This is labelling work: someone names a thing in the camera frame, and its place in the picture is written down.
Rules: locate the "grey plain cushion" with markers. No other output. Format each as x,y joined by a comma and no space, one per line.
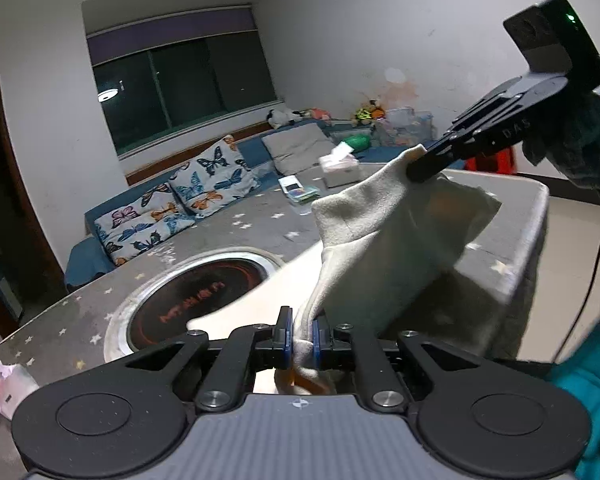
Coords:
297,149

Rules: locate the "dark window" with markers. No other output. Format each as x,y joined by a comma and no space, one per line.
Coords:
159,76

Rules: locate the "yellow toy pile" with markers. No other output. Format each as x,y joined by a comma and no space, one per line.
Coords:
368,114

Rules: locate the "butterfly pillow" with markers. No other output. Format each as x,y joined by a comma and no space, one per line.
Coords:
214,179
131,229

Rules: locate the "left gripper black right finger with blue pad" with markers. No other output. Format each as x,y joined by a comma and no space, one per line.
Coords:
329,352

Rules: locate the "cream knit garment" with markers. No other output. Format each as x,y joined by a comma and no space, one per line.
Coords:
389,252

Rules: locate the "left butterfly pillow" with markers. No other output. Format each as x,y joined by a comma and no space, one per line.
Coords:
131,229

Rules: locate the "round induction cooktop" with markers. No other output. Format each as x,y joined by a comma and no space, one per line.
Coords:
190,291

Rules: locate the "pink tissue pack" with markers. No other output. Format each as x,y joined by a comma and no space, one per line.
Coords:
16,383

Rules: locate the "green ball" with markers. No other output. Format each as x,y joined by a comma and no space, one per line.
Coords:
358,142

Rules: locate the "red box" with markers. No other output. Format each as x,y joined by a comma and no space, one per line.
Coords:
502,162

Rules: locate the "right butterfly pillow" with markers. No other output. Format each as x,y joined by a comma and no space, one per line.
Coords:
214,179

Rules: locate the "blue sofa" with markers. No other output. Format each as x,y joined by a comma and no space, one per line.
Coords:
88,259

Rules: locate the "black white plush toy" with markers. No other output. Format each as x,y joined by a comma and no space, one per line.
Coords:
282,118

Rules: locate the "white tissue box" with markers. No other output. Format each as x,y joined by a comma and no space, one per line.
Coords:
340,167

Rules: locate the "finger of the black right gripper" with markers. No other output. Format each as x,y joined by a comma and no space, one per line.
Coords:
430,159

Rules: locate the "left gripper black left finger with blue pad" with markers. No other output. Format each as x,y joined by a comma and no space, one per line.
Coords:
273,347

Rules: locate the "colourful book stack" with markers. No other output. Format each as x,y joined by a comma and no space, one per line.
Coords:
312,193

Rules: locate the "dark gloved hand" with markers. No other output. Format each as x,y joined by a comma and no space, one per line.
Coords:
571,143

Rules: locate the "clear plastic storage bin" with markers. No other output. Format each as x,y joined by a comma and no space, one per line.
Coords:
405,126

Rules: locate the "dark wooden door frame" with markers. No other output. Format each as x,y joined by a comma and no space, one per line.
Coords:
31,278

